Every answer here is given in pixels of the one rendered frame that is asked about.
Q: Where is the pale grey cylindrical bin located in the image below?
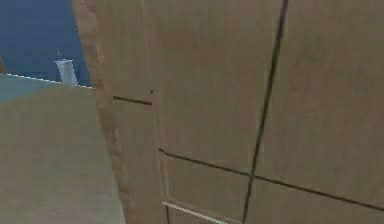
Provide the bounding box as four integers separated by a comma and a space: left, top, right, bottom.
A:
54, 48, 79, 88

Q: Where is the tan wooden cupboard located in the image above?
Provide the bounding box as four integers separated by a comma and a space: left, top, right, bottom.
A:
71, 0, 384, 224

